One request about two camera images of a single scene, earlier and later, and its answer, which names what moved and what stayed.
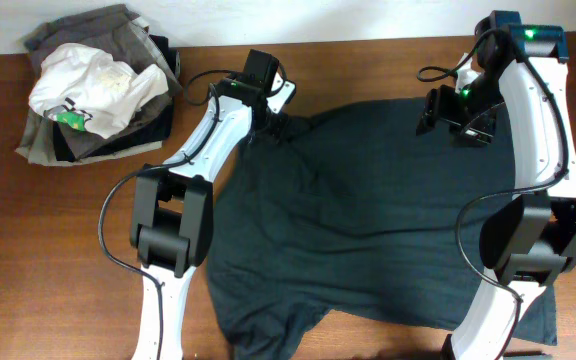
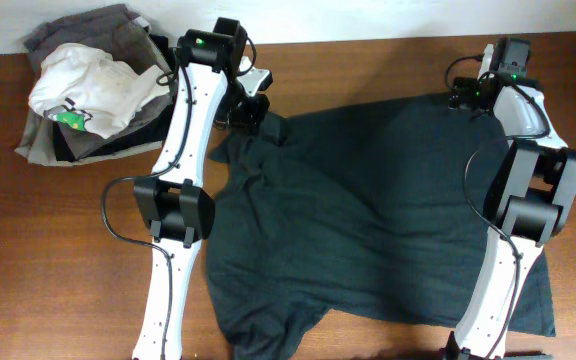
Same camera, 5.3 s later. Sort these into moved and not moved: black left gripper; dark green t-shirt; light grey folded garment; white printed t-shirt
Moved: black left gripper
Not moved: dark green t-shirt; light grey folded garment; white printed t-shirt
